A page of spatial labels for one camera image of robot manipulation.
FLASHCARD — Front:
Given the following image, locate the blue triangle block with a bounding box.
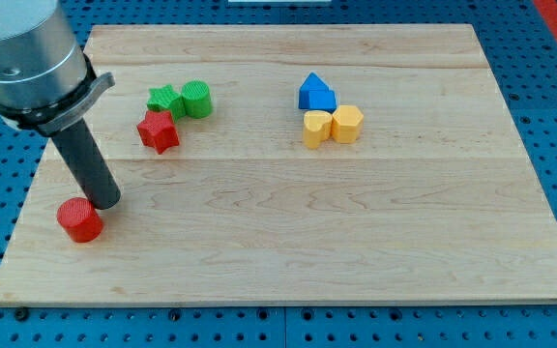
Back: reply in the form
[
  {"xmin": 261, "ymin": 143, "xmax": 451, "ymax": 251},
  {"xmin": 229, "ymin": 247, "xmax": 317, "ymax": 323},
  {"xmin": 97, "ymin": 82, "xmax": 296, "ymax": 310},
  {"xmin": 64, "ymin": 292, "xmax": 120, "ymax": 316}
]
[{"xmin": 300, "ymin": 72, "xmax": 330, "ymax": 92}]

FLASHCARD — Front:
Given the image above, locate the green star block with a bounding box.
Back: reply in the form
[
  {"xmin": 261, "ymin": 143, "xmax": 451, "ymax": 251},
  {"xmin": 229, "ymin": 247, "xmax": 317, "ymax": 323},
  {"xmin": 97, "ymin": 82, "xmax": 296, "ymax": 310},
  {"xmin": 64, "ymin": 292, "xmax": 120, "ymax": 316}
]
[{"xmin": 146, "ymin": 84, "xmax": 186, "ymax": 121}]

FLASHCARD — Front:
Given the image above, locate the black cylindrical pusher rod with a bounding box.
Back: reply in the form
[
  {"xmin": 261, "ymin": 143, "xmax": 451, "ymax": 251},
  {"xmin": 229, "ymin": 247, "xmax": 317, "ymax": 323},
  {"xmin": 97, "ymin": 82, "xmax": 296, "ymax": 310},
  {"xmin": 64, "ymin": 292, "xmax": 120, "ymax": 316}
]
[{"xmin": 51, "ymin": 119, "xmax": 121, "ymax": 210}]

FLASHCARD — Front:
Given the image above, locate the yellow heart block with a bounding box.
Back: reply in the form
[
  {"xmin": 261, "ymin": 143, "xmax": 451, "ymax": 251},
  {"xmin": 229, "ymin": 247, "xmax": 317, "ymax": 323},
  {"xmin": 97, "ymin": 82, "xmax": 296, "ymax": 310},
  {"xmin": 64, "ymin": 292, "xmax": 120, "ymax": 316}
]
[{"xmin": 303, "ymin": 110, "xmax": 333, "ymax": 149}]

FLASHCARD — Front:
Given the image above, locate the green cylinder block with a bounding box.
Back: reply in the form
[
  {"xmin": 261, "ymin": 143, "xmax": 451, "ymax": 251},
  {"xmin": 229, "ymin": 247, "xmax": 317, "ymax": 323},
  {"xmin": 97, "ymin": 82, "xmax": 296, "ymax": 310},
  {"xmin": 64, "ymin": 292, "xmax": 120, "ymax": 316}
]
[{"xmin": 181, "ymin": 80, "xmax": 213, "ymax": 119}]

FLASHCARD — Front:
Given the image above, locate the grey clamp mount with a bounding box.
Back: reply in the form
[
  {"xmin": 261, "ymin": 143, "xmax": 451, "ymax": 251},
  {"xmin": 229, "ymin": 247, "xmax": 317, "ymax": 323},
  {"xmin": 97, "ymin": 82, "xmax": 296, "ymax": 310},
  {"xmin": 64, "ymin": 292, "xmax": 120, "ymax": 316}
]
[{"xmin": 0, "ymin": 55, "xmax": 115, "ymax": 137}]

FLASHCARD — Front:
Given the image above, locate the blue cube block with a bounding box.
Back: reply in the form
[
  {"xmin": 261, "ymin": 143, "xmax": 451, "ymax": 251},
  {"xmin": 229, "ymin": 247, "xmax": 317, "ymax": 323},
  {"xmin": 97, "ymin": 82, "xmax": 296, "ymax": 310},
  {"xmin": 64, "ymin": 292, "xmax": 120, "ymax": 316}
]
[{"xmin": 298, "ymin": 90, "xmax": 337, "ymax": 113}]

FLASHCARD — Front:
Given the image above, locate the red cylinder block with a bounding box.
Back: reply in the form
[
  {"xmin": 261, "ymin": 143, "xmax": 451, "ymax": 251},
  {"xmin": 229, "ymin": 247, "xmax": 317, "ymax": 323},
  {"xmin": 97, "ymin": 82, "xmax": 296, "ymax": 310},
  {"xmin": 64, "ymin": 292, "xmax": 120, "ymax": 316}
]
[{"xmin": 56, "ymin": 197, "xmax": 103, "ymax": 243}]

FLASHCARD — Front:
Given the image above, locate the wooden board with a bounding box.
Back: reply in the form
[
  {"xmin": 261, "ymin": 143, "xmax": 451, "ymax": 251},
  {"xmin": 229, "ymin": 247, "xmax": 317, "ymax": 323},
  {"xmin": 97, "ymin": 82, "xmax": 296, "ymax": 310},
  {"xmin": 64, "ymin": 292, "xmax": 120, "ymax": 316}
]
[{"xmin": 0, "ymin": 24, "xmax": 557, "ymax": 307}]

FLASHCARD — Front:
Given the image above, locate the yellow hexagon block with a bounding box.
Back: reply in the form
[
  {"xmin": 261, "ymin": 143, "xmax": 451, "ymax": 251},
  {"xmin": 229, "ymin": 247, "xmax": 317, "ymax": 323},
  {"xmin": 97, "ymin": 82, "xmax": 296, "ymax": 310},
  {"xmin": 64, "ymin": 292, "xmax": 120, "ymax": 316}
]
[{"xmin": 331, "ymin": 104, "xmax": 364, "ymax": 144}]

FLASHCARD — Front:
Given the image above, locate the red star block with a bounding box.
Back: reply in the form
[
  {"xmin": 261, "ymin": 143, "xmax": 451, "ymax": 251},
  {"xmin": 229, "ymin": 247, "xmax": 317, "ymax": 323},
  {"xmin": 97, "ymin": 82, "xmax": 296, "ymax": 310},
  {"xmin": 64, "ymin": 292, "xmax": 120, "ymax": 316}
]
[{"xmin": 136, "ymin": 110, "xmax": 180, "ymax": 155}]

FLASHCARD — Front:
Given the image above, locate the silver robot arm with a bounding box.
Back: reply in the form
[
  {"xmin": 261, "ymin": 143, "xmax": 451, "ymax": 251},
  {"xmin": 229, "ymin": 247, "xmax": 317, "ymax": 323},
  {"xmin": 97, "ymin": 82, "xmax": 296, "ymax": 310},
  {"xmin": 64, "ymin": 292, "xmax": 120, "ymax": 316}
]
[{"xmin": 0, "ymin": 0, "xmax": 121, "ymax": 210}]

